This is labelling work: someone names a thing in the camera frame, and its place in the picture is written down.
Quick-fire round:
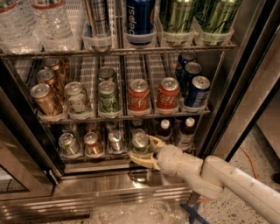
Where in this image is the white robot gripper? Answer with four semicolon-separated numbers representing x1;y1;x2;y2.
129;135;203;183

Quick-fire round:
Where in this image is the green can bottom shelf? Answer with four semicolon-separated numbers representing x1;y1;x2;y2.
131;132;150;155

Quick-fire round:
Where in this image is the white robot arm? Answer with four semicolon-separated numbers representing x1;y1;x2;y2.
129;132;280;224

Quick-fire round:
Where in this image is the silver white can bottom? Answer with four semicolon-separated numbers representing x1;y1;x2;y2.
108;129;123;153

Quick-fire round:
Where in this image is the left coca cola can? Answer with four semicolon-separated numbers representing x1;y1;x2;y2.
129;79;150;111

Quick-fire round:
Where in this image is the coca cola can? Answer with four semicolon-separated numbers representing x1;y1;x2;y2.
156;77;179;109
129;79;150;111

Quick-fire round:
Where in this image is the orange can bottom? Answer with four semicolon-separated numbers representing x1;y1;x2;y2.
84;132;102;155

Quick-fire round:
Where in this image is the right coca cola can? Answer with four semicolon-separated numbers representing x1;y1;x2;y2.
156;77;179;109

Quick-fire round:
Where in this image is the front green can middle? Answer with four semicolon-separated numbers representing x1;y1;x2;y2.
98;80;120;114

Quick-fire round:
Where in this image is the front blue pepsi can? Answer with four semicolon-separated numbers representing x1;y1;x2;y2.
185;76;211;108

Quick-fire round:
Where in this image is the blue pepsi can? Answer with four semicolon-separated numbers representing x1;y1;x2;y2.
185;76;211;108
175;52;196;82
180;62;202;97
125;0;156;46

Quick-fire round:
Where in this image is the silver green can bottom left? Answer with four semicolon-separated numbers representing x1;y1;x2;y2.
59;133;80;156

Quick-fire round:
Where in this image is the white green can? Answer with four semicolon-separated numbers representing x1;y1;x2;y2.
65;81;92;114

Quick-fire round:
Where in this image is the rear green can middle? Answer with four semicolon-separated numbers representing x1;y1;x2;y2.
97;66;117;84

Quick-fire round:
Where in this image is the middle blue pepsi can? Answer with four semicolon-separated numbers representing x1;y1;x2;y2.
180;62;202;97

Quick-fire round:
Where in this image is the stainless steel fridge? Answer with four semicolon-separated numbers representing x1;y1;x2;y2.
0;0;280;224

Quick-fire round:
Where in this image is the rear blue pepsi can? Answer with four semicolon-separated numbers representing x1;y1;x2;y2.
175;52;196;82

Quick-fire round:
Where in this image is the front gold can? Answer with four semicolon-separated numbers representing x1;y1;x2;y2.
30;83;63;116

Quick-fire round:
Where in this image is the gold can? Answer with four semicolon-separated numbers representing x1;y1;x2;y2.
44;58;71;86
37;68;64;104
30;83;63;116

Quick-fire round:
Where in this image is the blue pepsi can top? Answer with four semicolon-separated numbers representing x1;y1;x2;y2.
125;0;156;46

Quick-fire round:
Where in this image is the fridge door right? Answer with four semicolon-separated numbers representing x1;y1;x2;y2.
195;0;280;161

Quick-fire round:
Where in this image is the fridge door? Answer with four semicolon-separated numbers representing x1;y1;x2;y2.
195;0;280;161
0;88;53;201

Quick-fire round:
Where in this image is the middle gold can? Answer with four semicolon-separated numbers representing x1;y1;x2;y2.
37;68;64;104

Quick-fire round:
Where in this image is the fridge door left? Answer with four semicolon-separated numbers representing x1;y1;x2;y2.
0;88;53;201

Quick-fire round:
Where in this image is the rear gold can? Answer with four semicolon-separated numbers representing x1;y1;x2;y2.
44;58;71;86

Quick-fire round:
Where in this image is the green can top left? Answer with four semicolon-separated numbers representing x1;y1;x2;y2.
159;0;197;33

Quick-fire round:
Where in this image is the green can top right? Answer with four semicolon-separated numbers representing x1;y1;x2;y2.
195;0;242;34

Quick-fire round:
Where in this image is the plaid tall can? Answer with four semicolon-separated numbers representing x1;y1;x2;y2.
89;0;111;38

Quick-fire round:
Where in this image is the left brown bottle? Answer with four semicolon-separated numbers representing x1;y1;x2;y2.
156;119;172;143

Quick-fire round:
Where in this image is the brown bottle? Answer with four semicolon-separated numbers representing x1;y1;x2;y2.
175;117;195;148
156;119;172;143

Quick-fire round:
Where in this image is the right brown bottle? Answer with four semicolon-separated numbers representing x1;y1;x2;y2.
175;117;195;148

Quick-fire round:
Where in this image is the clear plastic bag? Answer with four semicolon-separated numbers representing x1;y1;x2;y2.
89;200;189;224

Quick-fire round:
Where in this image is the blue tape on floor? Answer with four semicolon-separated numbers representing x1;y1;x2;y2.
181;203;210;224

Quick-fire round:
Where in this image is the water bottle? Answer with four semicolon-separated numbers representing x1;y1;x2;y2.
30;0;77;52
0;0;41;54

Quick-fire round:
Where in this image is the left water bottle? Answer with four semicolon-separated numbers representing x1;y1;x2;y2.
0;0;41;54

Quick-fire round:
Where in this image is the orange cable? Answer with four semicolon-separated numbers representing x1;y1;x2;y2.
197;146;259;203

